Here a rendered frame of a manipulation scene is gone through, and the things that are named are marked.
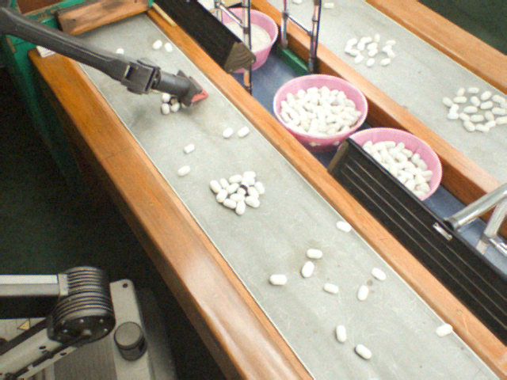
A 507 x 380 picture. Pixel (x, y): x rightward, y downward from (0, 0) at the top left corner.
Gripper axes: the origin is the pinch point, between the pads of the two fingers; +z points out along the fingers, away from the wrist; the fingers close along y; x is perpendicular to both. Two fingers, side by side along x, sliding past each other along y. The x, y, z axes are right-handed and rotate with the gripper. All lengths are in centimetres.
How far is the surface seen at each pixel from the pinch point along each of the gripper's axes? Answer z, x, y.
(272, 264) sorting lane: -12, 12, -59
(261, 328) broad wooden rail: -23, 17, -71
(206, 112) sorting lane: -1.8, 2.9, -5.9
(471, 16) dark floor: 203, -74, 51
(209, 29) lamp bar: -26.7, -22.1, -17.3
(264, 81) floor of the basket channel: 22.4, -9.2, 2.7
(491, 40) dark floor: 195, -68, 29
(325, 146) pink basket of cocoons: 16.3, -9.3, -34.1
